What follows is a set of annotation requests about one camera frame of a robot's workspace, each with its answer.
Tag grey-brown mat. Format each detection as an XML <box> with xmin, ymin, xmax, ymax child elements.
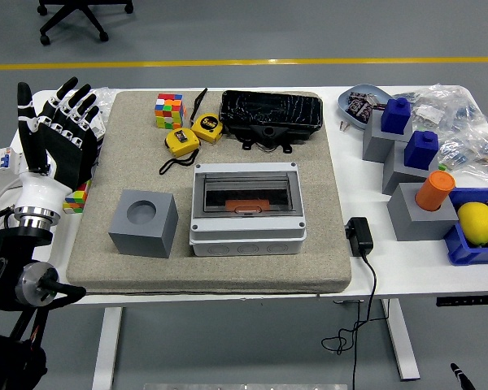
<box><xmin>66</xmin><ymin>89</ymin><xmax>353</xmax><ymax>296</ymax></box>

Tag yellow lemon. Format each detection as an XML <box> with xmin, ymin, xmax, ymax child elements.
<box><xmin>457</xmin><ymin>201</ymin><xmax>488</xmax><ymax>246</ymax></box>

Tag black plastic tray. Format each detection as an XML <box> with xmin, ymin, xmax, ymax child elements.
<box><xmin>218</xmin><ymin>89</ymin><xmax>325</xmax><ymax>154</ymax></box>

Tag white table leg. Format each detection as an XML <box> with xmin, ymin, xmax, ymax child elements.
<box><xmin>91</xmin><ymin>306</ymin><xmax>125</xmax><ymax>390</ymax></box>
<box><xmin>380</xmin><ymin>298</ymin><xmax>422</xmax><ymax>382</ymax></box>

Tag grey electrical junction box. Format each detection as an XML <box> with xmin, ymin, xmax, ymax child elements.
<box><xmin>189</xmin><ymin>162</ymin><xmax>308</xmax><ymax>257</ymax></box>

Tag silver metal plate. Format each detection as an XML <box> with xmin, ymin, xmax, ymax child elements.
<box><xmin>143</xmin><ymin>383</ymin><xmax>349</xmax><ymax>390</ymax></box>

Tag black table control panel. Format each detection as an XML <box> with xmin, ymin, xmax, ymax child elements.
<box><xmin>436</xmin><ymin>295</ymin><xmax>488</xmax><ymax>308</ymax></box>

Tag white power cable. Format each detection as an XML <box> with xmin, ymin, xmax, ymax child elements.
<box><xmin>0</xmin><ymin>174</ymin><xmax>25</xmax><ymax>212</ymax></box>

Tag blue storage bin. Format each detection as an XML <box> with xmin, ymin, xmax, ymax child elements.
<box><xmin>443</xmin><ymin>187</ymin><xmax>488</xmax><ymax>267</ymax></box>

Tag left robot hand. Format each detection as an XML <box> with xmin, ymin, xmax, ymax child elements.
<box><xmin>15</xmin><ymin>76</ymin><xmax>102</xmax><ymax>213</ymax></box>

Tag pale blue bowl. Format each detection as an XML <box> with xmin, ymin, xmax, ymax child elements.
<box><xmin>337</xmin><ymin>84</ymin><xmax>394</xmax><ymax>131</ymax></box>

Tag white switch plate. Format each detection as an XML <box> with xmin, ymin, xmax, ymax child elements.
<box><xmin>91</xmin><ymin>110</ymin><xmax>107</xmax><ymax>141</ymax></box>

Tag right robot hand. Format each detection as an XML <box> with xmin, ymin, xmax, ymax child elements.
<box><xmin>450</xmin><ymin>362</ymin><xmax>473</xmax><ymax>390</ymax></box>

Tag black cloth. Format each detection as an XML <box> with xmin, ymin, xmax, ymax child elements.
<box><xmin>75</xmin><ymin>136</ymin><xmax>99</xmax><ymax>188</ymax></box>

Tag blue plastic block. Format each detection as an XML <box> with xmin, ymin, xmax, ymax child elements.
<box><xmin>381</xmin><ymin>97</ymin><xmax>414</xmax><ymax>135</ymax></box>
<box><xmin>403</xmin><ymin>129</ymin><xmax>439</xmax><ymax>171</ymax></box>

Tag colourful puzzle cube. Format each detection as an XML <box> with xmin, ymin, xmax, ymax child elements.
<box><xmin>154</xmin><ymin>93</ymin><xmax>187</xmax><ymax>130</ymax></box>
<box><xmin>62</xmin><ymin>178</ymin><xmax>93</xmax><ymax>215</ymax></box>

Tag smoky transparent box lid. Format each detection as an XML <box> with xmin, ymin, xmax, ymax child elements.
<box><xmin>203</xmin><ymin>173</ymin><xmax>298</xmax><ymax>216</ymax></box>

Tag clear plastic parts bag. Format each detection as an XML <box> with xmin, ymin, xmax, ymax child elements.
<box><xmin>75</xmin><ymin>87</ymin><xmax>119</xmax><ymax>121</ymax></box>
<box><xmin>406</xmin><ymin>84</ymin><xmax>488</xmax><ymax>131</ymax></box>
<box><xmin>437</xmin><ymin>129</ymin><xmax>488</xmax><ymax>186</ymax></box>

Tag dark wrapped pieces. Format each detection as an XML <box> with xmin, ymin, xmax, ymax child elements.
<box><xmin>346</xmin><ymin>92</ymin><xmax>386</xmax><ymax>123</ymax></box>

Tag white circuit breaker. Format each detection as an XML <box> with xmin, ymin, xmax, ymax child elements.
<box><xmin>0</xmin><ymin>146</ymin><xmax>25</xmax><ymax>192</ymax></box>

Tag yellow tape measure with print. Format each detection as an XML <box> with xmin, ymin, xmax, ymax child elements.
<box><xmin>190</xmin><ymin>87</ymin><xmax>224</xmax><ymax>144</ymax></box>

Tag black power adapter with cord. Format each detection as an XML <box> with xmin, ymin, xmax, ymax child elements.
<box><xmin>321</xmin><ymin>217</ymin><xmax>388</xmax><ymax>390</ymax></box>

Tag grey block with round hole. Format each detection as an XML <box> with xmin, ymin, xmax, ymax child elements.
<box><xmin>107</xmin><ymin>188</ymin><xmax>179</xmax><ymax>259</ymax></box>
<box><xmin>386</xmin><ymin>182</ymin><xmax>460</xmax><ymax>242</ymax></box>

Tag black office chair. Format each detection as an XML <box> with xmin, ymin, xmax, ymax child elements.
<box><xmin>36</xmin><ymin>0</ymin><xmax>134</xmax><ymax>46</ymax></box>

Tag yellow tape measure with window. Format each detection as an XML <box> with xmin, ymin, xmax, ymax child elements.
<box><xmin>159</xmin><ymin>127</ymin><xmax>201</xmax><ymax>176</ymax></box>

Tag orange cylinder battery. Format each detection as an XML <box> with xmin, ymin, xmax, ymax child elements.
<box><xmin>225</xmin><ymin>198</ymin><xmax>272</xmax><ymax>212</ymax></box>
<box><xmin>414</xmin><ymin>170</ymin><xmax>456</xmax><ymax>212</ymax></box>

